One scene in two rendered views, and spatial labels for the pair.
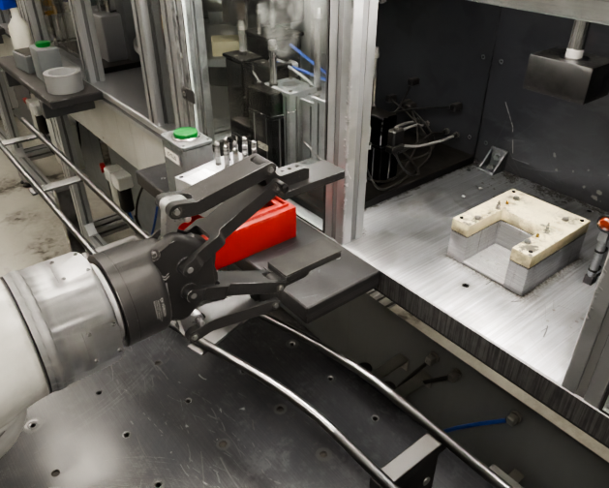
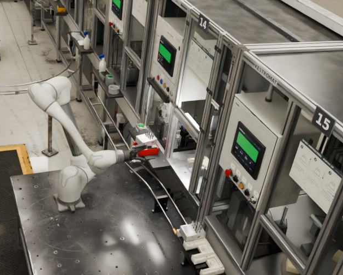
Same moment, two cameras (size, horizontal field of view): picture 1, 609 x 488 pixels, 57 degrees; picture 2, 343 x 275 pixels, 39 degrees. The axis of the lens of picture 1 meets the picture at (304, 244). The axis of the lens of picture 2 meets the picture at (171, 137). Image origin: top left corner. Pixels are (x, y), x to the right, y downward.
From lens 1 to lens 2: 265 cm
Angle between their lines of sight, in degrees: 9
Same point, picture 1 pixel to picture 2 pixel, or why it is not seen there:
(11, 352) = (114, 158)
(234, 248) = (143, 153)
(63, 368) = (118, 161)
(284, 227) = (155, 151)
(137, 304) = (126, 157)
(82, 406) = (104, 177)
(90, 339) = (121, 159)
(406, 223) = (182, 157)
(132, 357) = (116, 171)
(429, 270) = (180, 167)
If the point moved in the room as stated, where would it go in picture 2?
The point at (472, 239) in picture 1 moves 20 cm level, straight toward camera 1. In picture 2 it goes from (190, 163) to (174, 176)
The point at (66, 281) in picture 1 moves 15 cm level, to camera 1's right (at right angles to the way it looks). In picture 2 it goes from (120, 152) to (142, 159)
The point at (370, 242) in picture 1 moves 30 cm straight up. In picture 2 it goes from (172, 159) to (178, 124)
